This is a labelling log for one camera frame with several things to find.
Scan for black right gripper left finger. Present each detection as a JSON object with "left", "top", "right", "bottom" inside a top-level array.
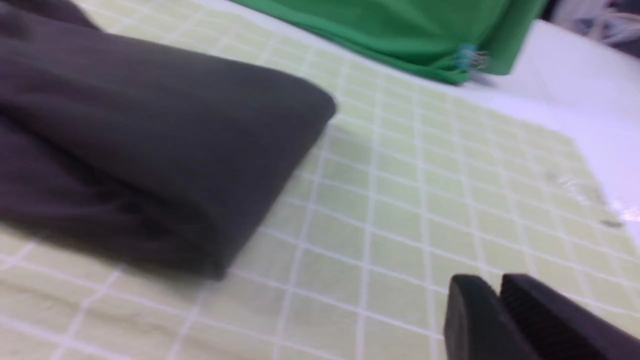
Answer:
[{"left": 443, "top": 274, "right": 540, "bottom": 360}]

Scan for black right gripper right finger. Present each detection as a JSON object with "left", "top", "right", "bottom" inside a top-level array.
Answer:
[{"left": 500, "top": 273, "right": 640, "bottom": 360}]

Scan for dark gray long-sleeve shirt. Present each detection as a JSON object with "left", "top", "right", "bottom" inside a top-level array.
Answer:
[{"left": 0, "top": 0, "right": 337, "bottom": 278}]

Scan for light green checkered tablecloth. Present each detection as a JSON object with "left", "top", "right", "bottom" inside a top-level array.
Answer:
[{"left": 1, "top": 0, "right": 639, "bottom": 360}]

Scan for teal binder clip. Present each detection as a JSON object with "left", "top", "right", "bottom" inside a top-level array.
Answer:
[{"left": 452, "top": 43, "right": 491, "bottom": 71}]

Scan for green backdrop cloth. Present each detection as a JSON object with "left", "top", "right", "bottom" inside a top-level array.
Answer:
[{"left": 238, "top": 0, "right": 547, "bottom": 85}]

